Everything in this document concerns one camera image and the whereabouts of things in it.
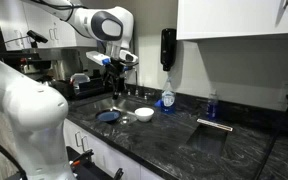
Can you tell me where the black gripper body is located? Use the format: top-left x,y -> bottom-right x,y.
107,60 -> 130,80

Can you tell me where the white bowl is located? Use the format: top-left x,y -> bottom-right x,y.
134,107 -> 155,123

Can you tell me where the stainless steel sink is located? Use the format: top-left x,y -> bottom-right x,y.
71,95 -> 152,127

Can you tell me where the chrome gooseneck faucet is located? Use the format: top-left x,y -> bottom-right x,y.
127,66 -> 158,101

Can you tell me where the clear glass container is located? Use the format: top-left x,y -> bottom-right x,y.
69,72 -> 92,94

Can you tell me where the blue plate with brown rim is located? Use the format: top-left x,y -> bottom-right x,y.
95,109 -> 122,125

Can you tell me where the blue sponge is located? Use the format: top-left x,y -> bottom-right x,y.
154,98 -> 165,109

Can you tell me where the clear dish soap bottle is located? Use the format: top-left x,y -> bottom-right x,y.
160,78 -> 177,114

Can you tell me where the white base cabinet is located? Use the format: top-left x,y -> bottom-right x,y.
63,118 -> 167,180

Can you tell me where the black countertop appliance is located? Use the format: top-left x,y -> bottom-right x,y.
0,49 -> 52,76

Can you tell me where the white upper cabinet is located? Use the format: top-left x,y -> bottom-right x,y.
0,0 -> 99,52
176,0 -> 288,41

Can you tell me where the blue liquid bottle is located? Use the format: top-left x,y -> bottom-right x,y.
205,89 -> 220,121

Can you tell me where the countertop trash opening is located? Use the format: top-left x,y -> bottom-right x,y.
185,117 -> 234,157

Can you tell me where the black wire dish rack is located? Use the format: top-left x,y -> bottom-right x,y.
48,77 -> 107,101

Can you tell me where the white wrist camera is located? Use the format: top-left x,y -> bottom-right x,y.
85,50 -> 112,66

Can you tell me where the black wall soap dispenser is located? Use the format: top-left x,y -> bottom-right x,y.
160,28 -> 178,72

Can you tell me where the metal cabinet handle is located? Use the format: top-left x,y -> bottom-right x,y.
74,130 -> 84,150
81,134 -> 90,153

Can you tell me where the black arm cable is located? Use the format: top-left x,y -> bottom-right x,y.
30,0 -> 92,39

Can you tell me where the black stereo camera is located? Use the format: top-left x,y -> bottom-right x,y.
26,29 -> 49,50

